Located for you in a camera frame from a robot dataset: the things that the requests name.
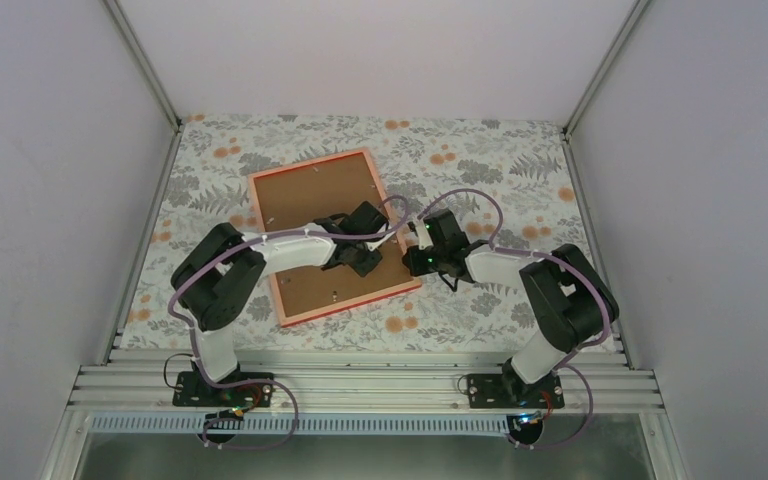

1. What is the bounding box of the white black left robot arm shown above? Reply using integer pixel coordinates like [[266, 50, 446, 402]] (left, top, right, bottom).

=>
[[167, 202, 409, 405]]

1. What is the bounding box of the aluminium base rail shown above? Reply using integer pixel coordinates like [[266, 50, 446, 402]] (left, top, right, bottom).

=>
[[67, 349, 664, 414]]

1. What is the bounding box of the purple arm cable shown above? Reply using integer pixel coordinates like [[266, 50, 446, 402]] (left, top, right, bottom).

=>
[[167, 194, 413, 453], [417, 188, 614, 453]]

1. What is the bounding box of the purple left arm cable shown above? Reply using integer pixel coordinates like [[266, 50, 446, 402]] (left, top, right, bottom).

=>
[[167, 194, 413, 453]]

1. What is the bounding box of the aluminium corner post right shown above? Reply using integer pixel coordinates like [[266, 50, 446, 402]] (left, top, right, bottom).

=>
[[562, 0, 652, 143]]

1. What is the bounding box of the aluminium corner post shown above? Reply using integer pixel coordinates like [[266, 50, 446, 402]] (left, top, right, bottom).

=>
[[101, 0, 182, 132], [562, 0, 652, 143]]

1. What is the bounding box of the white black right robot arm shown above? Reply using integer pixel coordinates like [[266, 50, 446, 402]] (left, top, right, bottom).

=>
[[402, 209, 619, 407]]

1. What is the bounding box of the red picture frame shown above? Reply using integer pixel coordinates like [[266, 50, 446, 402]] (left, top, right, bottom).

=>
[[249, 148, 422, 328]]

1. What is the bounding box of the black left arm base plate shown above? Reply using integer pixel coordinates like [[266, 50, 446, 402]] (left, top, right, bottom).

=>
[[171, 371, 272, 409]]

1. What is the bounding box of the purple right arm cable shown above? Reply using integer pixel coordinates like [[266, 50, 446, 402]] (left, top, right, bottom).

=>
[[417, 188, 614, 453]]

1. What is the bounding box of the aluminium corner post left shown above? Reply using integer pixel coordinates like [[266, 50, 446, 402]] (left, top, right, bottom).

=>
[[101, 0, 182, 132]]

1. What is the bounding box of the grey slotted cable duct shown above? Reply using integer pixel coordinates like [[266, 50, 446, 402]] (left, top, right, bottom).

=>
[[88, 412, 509, 437]]

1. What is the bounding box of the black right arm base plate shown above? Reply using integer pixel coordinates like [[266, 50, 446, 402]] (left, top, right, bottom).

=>
[[465, 373, 565, 410]]

